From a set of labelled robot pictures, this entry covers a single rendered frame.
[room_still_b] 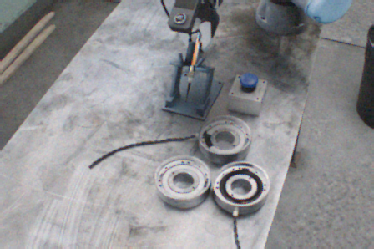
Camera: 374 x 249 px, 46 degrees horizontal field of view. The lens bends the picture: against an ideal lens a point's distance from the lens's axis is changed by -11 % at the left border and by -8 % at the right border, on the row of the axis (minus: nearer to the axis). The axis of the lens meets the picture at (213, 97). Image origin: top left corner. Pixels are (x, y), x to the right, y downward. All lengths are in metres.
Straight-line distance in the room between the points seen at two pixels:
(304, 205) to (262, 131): 0.90
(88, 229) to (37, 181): 0.16
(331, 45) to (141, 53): 1.60
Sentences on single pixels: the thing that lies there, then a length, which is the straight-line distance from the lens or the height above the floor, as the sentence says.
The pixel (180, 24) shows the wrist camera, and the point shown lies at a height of 1.04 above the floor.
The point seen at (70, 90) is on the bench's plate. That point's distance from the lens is 1.16.
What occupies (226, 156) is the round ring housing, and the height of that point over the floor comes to 0.83.
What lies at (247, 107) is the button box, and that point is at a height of 0.82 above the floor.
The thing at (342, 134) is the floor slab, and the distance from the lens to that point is 2.17.
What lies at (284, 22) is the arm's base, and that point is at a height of 0.84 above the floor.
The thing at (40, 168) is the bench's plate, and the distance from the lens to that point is 1.01.
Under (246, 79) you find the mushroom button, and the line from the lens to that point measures 1.02.
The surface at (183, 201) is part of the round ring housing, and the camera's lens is 0.86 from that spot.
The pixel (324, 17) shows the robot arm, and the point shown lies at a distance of 1.13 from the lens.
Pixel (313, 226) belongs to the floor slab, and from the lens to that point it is 1.84.
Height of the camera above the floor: 1.55
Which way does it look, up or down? 43 degrees down
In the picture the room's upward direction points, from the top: straight up
